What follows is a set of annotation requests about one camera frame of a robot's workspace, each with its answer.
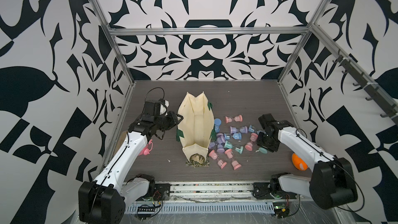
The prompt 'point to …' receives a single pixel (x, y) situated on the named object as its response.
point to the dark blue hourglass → (217, 123)
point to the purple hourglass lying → (243, 129)
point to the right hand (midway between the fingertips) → (260, 142)
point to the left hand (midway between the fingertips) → (180, 115)
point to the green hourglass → (228, 145)
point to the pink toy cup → (148, 148)
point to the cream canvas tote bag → (195, 125)
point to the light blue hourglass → (237, 136)
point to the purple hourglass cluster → (221, 140)
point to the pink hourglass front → (235, 163)
